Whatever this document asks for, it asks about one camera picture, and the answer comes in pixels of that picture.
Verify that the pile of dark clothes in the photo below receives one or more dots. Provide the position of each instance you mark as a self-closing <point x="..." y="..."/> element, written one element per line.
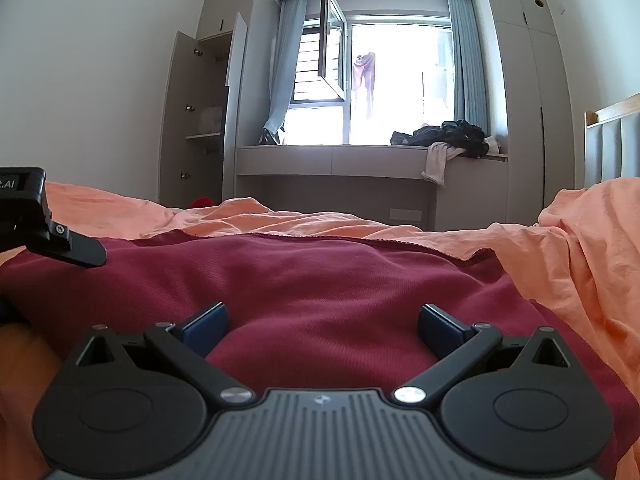
<point x="450" y="135"/>

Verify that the white cloth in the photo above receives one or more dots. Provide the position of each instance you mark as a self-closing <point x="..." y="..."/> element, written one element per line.
<point x="436" y="162"/>

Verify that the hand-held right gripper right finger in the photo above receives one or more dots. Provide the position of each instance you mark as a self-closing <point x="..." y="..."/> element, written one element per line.
<point x="440" y="330"/>

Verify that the orange blanket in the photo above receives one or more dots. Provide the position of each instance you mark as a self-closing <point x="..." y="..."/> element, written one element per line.
<point x="590" y="260"/>

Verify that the dark red garment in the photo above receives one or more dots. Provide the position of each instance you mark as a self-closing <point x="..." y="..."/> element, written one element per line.
<point x="325" y="290"/>

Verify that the light blue curtain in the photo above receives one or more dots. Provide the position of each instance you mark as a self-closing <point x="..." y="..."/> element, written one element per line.
<point x="467" y="70"/>
<point x="287" y="70"/>

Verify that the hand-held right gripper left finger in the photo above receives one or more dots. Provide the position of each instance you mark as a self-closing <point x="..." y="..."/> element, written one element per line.
<point x="205" y="327"/>

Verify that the grey tall cabinet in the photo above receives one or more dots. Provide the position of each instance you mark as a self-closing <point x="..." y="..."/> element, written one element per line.
<point x="525" y="120"/>

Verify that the grey window bench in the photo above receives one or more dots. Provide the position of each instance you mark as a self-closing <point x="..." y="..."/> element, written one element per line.
<point x="325" y="160"/>

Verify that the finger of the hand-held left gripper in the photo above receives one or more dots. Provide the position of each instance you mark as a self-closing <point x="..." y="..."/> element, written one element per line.
<point x="75" y="250"/>

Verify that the grey padded wooden headboard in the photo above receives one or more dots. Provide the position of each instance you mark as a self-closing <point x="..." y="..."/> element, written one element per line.
<point x="612" y="150"/>

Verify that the pink hanging garment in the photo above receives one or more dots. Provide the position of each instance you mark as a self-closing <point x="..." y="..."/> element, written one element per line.
<point x="366" y="82"/>

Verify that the open window sash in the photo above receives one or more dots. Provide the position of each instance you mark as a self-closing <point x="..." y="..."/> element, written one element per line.
<point x="331" y="55"/>

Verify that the grey open wardrobe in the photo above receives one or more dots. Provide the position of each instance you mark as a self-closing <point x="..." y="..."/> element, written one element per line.
<point x="175" y="125"/>

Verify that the dark thing under curtain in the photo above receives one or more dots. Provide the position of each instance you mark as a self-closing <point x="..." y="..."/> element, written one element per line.
<point x="270" y="137"/>

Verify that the small red thing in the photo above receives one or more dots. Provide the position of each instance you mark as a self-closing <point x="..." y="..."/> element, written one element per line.
<point x="203" y="202"/>

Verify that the window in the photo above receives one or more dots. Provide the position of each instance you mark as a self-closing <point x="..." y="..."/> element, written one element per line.
<point x="400" y="85"/>

